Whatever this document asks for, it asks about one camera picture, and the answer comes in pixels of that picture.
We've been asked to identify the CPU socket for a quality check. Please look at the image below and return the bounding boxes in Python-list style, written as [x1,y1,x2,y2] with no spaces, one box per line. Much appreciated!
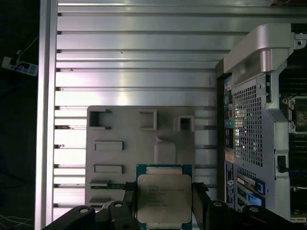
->
[282,96,307,134]

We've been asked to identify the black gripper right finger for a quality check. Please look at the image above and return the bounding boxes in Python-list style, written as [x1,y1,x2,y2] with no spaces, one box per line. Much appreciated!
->
[191,182,298,230]

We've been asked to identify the black and silver PC case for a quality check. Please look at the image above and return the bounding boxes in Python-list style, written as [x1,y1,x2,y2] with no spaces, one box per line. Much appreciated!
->
[214,23,307,230]

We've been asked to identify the green motherboard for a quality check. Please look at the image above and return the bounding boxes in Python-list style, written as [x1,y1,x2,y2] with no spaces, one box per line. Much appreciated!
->
[279,73,307,230]

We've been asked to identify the silver topped CPU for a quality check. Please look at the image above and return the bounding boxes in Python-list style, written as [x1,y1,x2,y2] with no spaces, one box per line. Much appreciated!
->
[136,163,193,227]

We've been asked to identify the white power strip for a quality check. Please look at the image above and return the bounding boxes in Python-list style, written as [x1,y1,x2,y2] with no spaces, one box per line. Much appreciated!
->
[1,56,39,75]

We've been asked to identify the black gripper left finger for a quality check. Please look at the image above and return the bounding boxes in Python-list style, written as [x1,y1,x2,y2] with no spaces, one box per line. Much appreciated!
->
[43,181,138,230]

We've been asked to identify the grey parts rack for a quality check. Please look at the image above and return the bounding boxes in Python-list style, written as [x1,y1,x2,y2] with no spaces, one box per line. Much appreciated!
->
[85,105,196,230]

